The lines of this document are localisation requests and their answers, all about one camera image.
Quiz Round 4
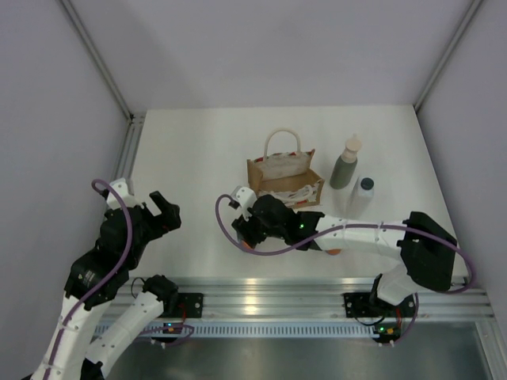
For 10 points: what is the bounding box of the light blue pump bottle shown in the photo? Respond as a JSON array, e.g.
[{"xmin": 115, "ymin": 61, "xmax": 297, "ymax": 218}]
[{"xmin": 242, "ymin": 241, "xmax": 254, "ymax": 250}]

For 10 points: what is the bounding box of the watermelon print canvas bag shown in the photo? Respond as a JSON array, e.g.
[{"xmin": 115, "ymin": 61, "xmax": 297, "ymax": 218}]
[{"xmin": 246, "ymin": 128, "xmax": 325, "ymax": 209}]

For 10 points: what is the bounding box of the grey-green bottle beige cap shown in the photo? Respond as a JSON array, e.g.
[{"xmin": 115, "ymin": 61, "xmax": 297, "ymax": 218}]
[{"xmin": 330, "ymin": 134, "xmax": 362, "ymax": 190}]

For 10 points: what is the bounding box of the white square bottle grey cap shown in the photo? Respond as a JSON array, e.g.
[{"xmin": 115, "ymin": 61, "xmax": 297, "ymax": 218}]
[{"xmin": 346, "ymin": 177, "xmax": 375, "ymax": 219}]

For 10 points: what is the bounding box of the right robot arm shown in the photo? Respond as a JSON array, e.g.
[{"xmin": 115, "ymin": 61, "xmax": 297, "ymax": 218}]
[{"xmin": 229, "ymin": 196, "xmax": 456, "ymax": 314}]

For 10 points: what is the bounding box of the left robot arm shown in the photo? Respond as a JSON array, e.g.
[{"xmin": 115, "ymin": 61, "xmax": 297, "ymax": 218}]
[{"xmin": 29, "ymin": 191, "xmax": 181, "ymax": 379}]

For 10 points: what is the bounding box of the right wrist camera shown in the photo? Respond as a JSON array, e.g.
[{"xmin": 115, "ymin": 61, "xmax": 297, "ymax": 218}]
[{"xmin": 229, "ymin": 186, "xmax": 257, "ymax": 220}]

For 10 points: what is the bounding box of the left aluminium frame post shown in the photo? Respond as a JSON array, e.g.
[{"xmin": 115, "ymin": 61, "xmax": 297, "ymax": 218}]
[{"xmin": 55, "ymin": 0, "xmax": 135, "ymax": 120}]

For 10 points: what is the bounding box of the aluminium frame post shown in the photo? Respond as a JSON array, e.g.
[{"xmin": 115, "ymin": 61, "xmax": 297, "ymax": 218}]
[
  {"xmin": 413, "ymin": 0, "xmax": 486, "ymax": 114},
  {"xmin": 55, "ymin": 0, "xmax": 135, "ymax": 120}
]

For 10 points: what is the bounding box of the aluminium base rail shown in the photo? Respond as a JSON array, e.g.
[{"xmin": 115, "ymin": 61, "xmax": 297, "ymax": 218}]
[{"xmin": 172, "ymin": 278, "xmax": 494, "ymax": 321}]

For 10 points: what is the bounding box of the white slotted cable duct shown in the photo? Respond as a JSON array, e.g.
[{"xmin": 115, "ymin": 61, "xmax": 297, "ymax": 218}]
[{"xmin": 137, "ymin": 321, "xmax": 387, "ymax": 339}]

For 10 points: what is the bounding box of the right aluminium frame post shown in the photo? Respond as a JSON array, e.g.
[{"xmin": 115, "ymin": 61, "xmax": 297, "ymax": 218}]
[{"xmin": 413, "ymin": 0, "xmax": 486, "ymax": 114}]

